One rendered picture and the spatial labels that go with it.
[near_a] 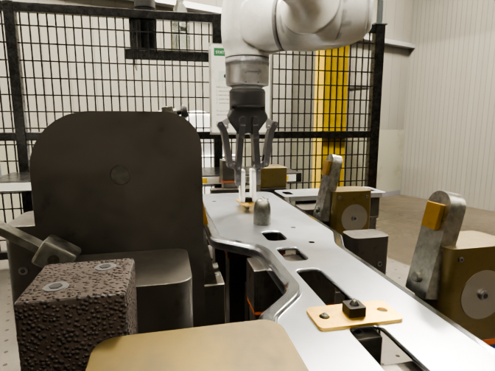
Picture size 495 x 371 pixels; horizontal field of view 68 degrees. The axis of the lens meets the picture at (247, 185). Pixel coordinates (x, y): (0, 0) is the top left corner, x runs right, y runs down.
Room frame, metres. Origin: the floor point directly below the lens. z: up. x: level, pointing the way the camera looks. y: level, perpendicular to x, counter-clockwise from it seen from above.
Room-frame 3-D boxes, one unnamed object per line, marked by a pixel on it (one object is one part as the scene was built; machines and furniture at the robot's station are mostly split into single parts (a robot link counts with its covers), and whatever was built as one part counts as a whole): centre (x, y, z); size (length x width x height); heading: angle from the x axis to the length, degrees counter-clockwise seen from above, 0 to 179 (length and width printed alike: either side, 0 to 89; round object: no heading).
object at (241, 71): (0.78, 0.00, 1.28); 0.09 x 0.09 x 0.06
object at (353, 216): (0.77, -0.23, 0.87); 0.12 x 0.07 x 0.35; 103
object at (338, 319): (0.32, -0.10, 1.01); 0.08 x 0.04 x 0.01; 102
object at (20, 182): (1.16, 0.29, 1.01); 0.90 x 0.22 x 0.03; 103
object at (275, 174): (1.07, -0.07, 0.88); 0.08 x 0.08 x 0.36; 13
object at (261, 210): (0.66, -0.03, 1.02); 0.03 x 0.03 x 0.07
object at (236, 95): (0.78, 0.00, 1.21); 0.08 x 0.07 x 0.09; 102
